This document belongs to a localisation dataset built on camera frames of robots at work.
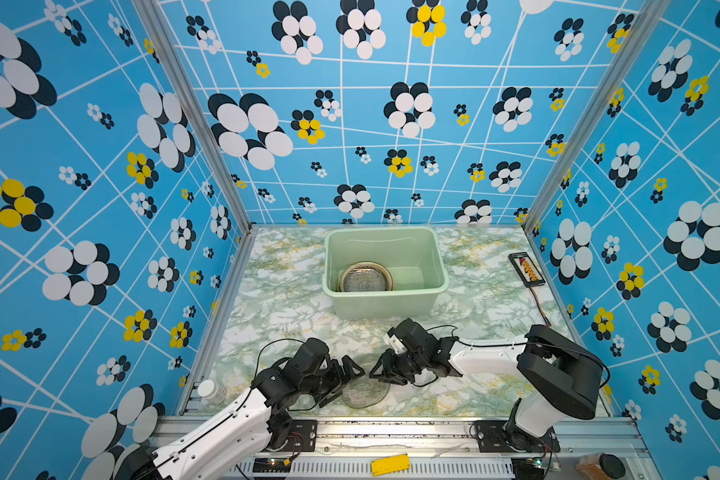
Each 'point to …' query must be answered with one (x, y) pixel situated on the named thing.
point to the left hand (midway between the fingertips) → (359, 381)
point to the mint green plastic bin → (413, 254)
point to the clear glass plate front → (364, 391)
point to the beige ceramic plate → (365, 265)
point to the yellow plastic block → (390, 464)
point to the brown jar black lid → (600, 466)
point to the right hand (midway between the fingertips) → (373, 378)
